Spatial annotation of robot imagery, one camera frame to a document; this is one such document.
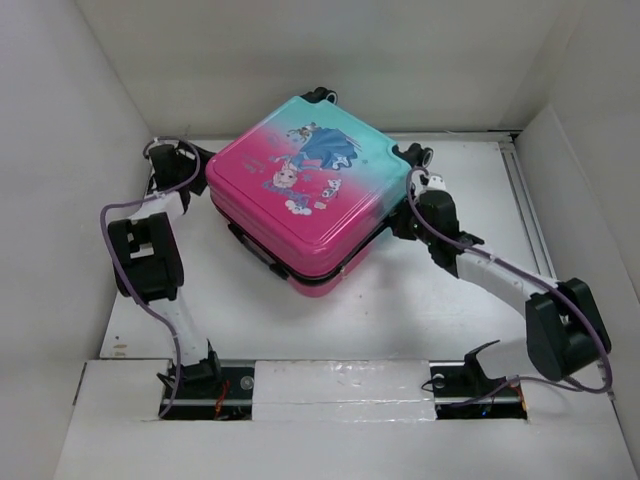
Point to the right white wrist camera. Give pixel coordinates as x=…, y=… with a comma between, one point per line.
x=431, y=182

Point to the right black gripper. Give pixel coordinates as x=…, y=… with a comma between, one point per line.
x=396, y=221

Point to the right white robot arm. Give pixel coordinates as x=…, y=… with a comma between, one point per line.
x=565, y=337

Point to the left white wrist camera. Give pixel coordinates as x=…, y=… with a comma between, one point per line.
x=155, y=142

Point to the teal pink suitcase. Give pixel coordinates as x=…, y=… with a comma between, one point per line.
x=310, y=187

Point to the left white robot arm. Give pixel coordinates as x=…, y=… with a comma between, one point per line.
x=147, y=264

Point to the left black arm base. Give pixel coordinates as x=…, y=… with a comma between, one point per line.
x=230, y=399

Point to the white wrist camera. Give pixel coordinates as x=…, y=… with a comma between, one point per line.
x=155, y=142
x=431, y=182

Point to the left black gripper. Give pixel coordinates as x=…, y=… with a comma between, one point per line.
x=202, y=181

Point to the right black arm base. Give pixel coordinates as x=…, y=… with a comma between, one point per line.
x=462, y=391

